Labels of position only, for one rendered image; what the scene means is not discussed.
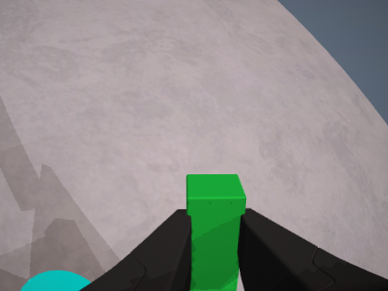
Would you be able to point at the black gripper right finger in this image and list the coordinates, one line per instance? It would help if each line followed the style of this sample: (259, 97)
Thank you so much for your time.
(275, 259)

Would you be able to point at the green rectangular post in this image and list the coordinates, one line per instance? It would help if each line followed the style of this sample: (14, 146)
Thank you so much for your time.
(215, 203)

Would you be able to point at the cyan circle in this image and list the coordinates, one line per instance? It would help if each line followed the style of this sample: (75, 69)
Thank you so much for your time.
(56, 281)

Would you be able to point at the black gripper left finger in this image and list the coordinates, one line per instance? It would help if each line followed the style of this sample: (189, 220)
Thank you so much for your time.
(162, 262)

